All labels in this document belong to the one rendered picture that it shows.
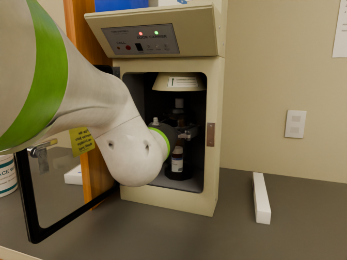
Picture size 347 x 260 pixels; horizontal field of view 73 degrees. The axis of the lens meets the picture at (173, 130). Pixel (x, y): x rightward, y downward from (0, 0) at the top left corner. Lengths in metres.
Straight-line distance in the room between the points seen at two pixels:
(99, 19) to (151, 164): 0.39
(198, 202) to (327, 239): 0.35
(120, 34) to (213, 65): 0.25
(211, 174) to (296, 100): 0.53
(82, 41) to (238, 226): 0.68
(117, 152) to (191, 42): 0.32
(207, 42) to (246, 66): 0.49
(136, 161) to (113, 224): 0.37
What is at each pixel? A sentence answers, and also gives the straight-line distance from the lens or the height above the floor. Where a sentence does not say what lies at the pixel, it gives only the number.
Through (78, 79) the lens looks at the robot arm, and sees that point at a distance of 0.20.
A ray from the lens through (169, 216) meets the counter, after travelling 0.77.
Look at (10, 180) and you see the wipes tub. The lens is 1.05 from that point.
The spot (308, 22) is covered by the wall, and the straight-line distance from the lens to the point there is 1.10.
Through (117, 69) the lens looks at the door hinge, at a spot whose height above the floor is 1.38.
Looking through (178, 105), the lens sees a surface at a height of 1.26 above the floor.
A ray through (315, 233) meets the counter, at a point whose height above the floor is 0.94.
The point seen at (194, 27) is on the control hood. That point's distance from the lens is 0.58.
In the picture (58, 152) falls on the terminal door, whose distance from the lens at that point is 0.62.
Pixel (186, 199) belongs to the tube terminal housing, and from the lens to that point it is 0.77.
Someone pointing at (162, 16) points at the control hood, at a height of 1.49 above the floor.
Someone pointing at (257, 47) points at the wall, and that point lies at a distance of 1.07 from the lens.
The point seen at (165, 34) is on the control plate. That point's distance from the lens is 0.61.
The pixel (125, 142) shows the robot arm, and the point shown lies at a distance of 0.42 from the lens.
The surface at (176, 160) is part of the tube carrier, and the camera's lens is 0.78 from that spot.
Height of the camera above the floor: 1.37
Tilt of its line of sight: 14 degrees down
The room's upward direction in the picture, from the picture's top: straight up
